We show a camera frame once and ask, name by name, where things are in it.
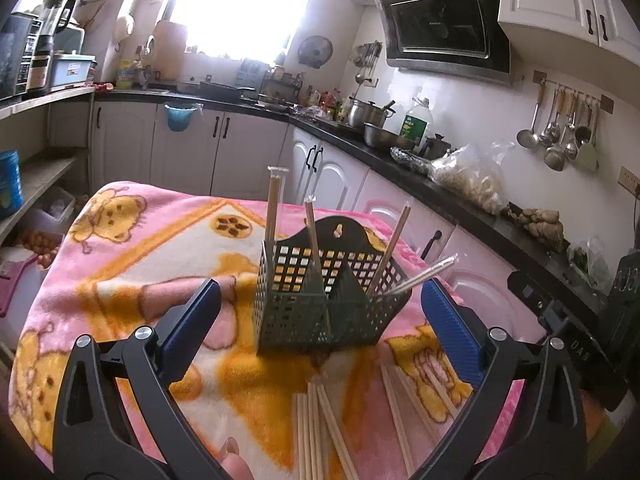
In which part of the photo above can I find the clear plastic storage box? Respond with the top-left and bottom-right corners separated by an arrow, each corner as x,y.
30,187 -> 76,221

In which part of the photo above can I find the black range hood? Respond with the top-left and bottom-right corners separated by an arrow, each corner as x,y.
370,0 -> 512,86

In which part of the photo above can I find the plastic bag of greens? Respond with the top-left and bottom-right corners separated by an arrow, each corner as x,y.
567,237 -> 613,291

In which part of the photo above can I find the stainless steel basin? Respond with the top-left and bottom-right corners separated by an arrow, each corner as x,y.
363,122 -> 416,151

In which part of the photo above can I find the dark green plastic utensil basket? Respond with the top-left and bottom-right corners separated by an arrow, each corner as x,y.
254,216 -> 412,356

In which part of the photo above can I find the stainless steel pot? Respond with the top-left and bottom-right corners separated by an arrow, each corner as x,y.
348,99 -> 396,131

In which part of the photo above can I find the cluster of condiment bottles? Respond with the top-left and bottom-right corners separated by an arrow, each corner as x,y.
305,87 -> 351,121

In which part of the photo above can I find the pile of ginger roots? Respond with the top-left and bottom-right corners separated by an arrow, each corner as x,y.
507,205 -> 568,251

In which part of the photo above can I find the pink plastic tray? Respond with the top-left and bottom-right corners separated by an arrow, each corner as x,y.
0,255 -> 38,316

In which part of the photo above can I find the black microwave oven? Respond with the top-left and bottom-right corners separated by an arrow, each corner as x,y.
0,12 -> 38,101

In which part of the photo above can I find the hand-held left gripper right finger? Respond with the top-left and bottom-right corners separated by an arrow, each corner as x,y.
416,278 -> 587,480

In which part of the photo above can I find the pink printed blanket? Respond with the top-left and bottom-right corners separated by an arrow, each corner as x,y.
10,180 -> 546,480

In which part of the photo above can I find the black kitchen countertop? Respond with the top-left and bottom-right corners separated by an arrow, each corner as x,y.
95,87 -> 626,321

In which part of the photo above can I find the pile of brown eggs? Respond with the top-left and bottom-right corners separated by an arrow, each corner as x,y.
20,227 -> 63,268

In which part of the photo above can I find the wooden chopstick pair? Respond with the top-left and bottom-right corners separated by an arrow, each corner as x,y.
387,253 -> 459,295
303,196 -> 333,336
366,202 -> 412,295
265,165 -> 291,266

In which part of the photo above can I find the blue hanging trash bin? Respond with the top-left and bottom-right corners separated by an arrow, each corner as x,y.
165,103 -> 197,132

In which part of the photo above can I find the tiled shelf unit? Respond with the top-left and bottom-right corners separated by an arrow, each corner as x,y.
0,85 -> 96,241

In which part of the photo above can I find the kitchen window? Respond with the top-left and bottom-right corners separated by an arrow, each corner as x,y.
165,0 -> 321,61

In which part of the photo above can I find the pile of chopsticks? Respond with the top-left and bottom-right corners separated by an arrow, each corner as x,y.
292,362 -> 463,480

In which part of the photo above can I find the black blender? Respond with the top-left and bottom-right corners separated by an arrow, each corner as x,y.
30,0 -> 76,93

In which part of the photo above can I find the clear plastic bag of food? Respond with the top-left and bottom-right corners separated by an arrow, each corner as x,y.
430,142 -> 516,216

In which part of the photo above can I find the foil-wrapped bundle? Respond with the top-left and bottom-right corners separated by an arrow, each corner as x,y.
390,147 -> 433,176

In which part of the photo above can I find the black spice rack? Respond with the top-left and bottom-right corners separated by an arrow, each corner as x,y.
262,67 -> 303,106

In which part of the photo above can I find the blue-grey plastic box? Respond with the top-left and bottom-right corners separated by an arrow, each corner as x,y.
50,52 -> 97,92

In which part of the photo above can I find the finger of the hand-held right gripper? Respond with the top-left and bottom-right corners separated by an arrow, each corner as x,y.
506,270 -> 630,412

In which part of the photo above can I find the yellow dish soap bottle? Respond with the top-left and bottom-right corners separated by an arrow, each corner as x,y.
116,58 -> 137,88

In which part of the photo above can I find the pale cutting board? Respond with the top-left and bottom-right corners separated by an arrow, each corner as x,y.
152,21 -> 187,81

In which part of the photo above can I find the black frying pan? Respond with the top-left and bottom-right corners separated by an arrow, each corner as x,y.
200,81 -> 256,102

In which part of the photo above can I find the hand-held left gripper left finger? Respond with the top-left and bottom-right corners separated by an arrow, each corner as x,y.
51,278 -> 227,480

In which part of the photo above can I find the black wall fan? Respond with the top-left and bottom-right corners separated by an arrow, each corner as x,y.
298,35 -> 334,68

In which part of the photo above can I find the person's left hand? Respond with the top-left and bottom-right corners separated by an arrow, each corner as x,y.
219,436 -> 257,480

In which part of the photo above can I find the blue cup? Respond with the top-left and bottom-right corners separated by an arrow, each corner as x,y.
0,150 -> 25,218

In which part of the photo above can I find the cooking oil bottle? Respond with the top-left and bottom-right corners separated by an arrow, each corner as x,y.
398,97 -> 435,148

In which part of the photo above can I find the small hanging utensil set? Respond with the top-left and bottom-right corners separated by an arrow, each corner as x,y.
352,42 -> 383,83

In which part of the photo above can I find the wall utensil rail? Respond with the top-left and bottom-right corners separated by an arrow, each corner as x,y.
532,70 -> 616,111

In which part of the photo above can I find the row of hanging kitchen utensils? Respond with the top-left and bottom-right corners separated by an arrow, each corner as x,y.
516,82 -> 600,172

